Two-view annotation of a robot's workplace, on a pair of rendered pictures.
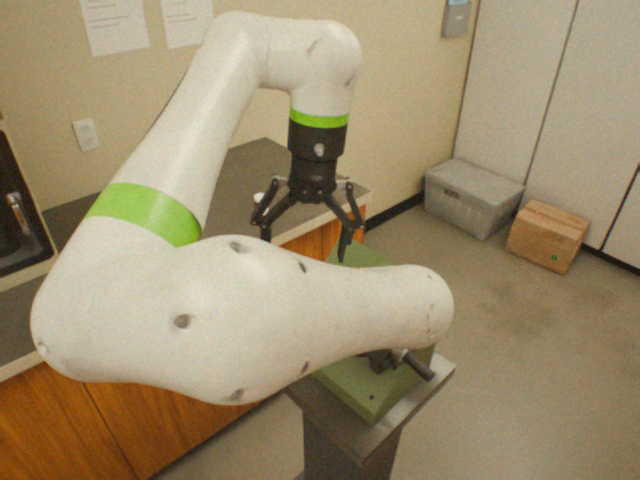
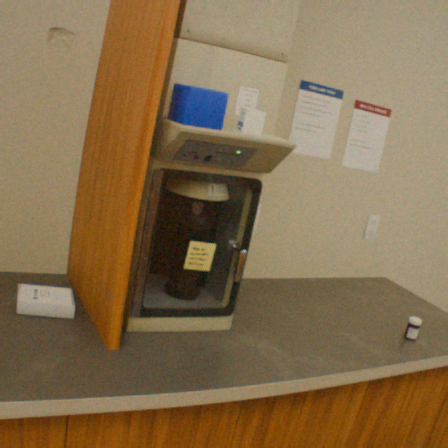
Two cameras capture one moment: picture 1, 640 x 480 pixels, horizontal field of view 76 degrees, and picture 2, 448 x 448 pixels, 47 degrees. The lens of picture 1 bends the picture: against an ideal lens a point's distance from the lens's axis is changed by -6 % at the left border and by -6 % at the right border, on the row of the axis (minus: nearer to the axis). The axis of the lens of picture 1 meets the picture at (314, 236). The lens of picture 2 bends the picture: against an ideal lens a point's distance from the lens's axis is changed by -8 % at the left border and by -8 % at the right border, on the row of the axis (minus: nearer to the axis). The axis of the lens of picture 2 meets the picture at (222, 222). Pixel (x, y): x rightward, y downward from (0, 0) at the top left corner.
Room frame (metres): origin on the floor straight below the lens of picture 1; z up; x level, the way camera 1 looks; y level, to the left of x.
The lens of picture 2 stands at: (-0.50, 0.58, 1.62)
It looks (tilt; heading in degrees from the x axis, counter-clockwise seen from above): 14 degrees down; 10
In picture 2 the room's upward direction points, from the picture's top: 12 degrees clockwise
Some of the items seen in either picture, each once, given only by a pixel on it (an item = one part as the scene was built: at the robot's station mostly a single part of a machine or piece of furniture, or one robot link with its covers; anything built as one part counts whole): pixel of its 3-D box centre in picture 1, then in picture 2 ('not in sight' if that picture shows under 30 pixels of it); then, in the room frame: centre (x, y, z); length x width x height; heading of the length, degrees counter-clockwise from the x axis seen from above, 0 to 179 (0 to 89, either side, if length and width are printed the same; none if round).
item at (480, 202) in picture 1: (469, 198); not in sight; (2.69, -1.13, 0.17); 0.60 x 0.42 x 0.33; 39
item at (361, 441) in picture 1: (358, 369); not in sight; (0.63, -0.10, 0.92); 0.32 x 0.32 x 0.04; 43
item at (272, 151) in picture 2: not in sight; (227, 150); (0.83, 0.85, 1.46); 0.32 x 0.11 x 0.10; 131
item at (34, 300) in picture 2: not in sight; (45, 300); (0.75, 1.25, 0.96); 0.16 x 0.12 x 0.04; 122
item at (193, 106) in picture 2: not in sight; (197, 106); (0.76, 0.92, 1.56); 0.10 x 0.10 x 0.09; 41
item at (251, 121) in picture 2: not in sight; (251, 121); (0.86, 0.81, 1.54); 0.05 x 0.05 x 0.06; 26
